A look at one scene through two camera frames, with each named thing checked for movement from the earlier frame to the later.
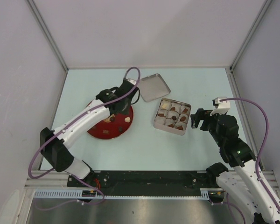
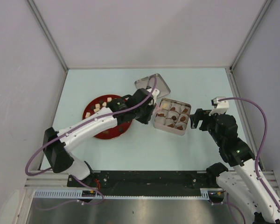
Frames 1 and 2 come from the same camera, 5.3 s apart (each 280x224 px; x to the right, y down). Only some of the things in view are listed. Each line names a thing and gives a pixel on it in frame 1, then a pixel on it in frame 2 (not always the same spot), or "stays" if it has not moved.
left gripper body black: (125, 108) → (143, 115)
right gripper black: (203, 115) stays
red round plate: (114, 126) stays
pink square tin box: (172, 116) stays
